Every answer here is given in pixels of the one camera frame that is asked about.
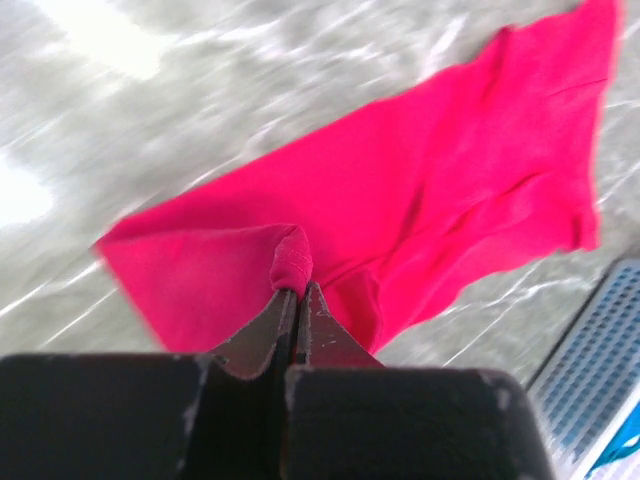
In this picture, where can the magenta t shirt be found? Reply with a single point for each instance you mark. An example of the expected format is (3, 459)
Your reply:
(396, 208)

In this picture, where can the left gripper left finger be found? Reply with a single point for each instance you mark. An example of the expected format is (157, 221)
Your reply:
(213, 415)

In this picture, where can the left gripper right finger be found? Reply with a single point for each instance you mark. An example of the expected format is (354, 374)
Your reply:
(349, 417)

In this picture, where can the white plastic basket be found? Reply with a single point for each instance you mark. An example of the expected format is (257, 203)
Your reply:
(589, 385)

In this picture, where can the teal blue t shirt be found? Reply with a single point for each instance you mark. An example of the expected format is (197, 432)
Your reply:
(624, 443)

